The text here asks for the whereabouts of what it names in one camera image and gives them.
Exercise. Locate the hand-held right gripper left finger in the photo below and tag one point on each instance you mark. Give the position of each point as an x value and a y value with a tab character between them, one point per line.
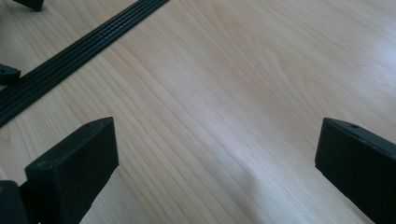
74	168

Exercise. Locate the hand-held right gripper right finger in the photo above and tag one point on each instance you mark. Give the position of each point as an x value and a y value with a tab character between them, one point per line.
361	168

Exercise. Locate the black bar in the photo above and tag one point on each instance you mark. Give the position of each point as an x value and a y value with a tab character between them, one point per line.
77	53

